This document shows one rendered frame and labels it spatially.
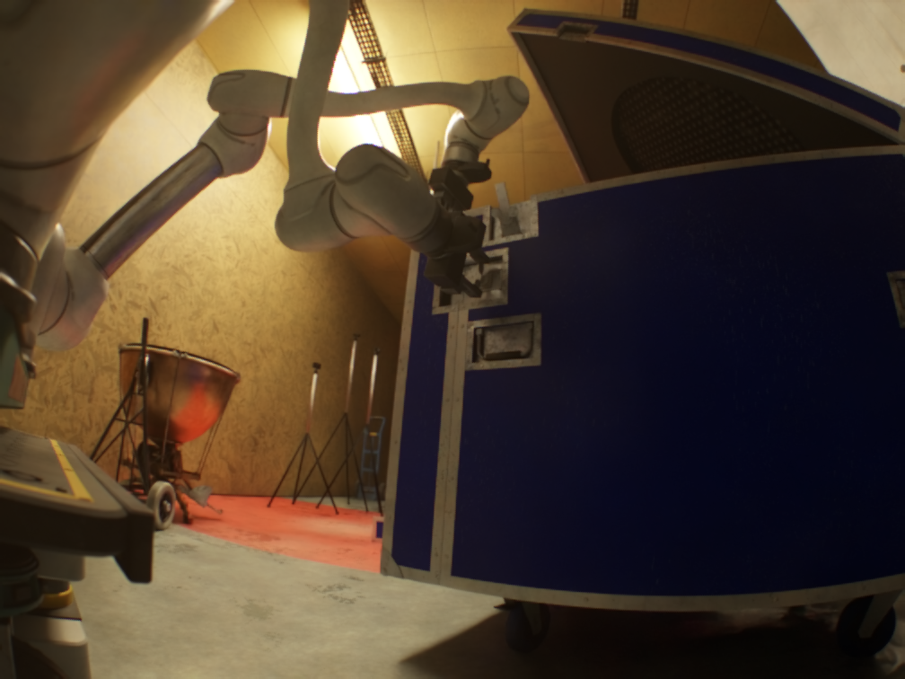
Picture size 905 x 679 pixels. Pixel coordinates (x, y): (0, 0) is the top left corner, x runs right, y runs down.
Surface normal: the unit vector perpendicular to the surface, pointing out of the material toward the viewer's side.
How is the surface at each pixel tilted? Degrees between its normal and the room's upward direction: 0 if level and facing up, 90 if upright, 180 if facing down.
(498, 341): 90
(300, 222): 129
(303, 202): 122
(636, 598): 90
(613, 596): 90
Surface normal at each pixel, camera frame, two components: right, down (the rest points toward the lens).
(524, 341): -0.49, -0.30
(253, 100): 0.31, 0.67
